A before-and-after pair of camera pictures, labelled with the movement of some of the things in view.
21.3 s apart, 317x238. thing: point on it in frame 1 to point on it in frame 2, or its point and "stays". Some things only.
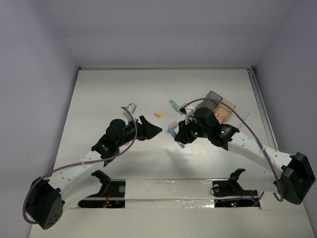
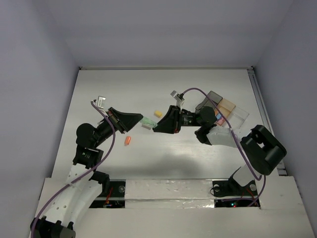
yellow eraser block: [158, 114] stays
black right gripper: [183, 136] to [171, 122]
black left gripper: [141, 129] to [115, 121]
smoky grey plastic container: [210, 103] stays
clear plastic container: [234, 120] stays
